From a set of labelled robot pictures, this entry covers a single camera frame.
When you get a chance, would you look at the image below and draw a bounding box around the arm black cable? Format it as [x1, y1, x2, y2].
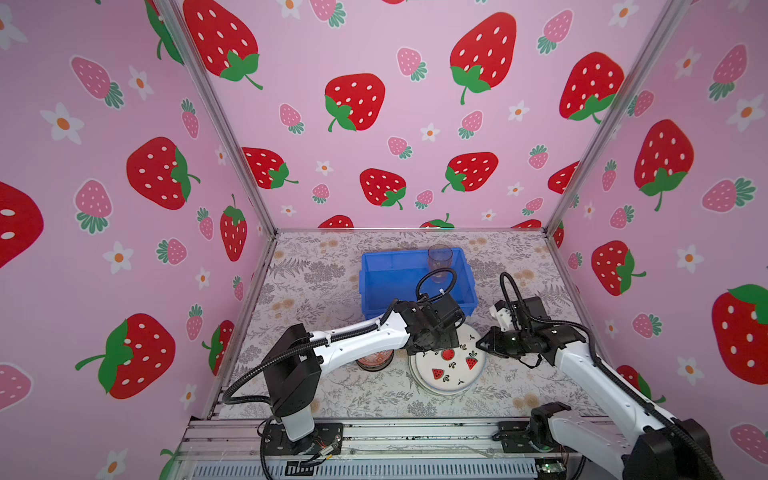
[499, 271, 727, 480]
[221, 267, 458, 480]

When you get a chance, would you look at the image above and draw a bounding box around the blue plastic bin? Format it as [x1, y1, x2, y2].
[359, 248, 478, 319]

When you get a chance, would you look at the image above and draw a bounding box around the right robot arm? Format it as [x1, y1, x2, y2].
[476, 326, 722, 479]

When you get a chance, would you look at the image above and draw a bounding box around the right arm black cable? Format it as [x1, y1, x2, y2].
[499, 271, 727, 480]

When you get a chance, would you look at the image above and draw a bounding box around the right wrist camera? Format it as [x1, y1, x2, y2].
[489, 296, 551, 332]

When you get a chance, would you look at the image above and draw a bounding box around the green lit circuit board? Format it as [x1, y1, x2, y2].
[535, 459, 568, 479]

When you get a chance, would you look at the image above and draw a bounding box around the dark striped bottom bowl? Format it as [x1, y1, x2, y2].
[355, 350, 394, 372]

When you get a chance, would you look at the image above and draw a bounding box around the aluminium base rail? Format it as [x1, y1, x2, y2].
[164, 415, 679, 480]

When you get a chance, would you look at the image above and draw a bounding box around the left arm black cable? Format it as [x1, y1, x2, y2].
[221, 267, 458, 480]

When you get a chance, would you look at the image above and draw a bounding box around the watermelon pattern plate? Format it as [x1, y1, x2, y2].
[409, 324, 487, 396]

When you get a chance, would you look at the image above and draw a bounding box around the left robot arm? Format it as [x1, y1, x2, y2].
[262, 294, 466, 444]

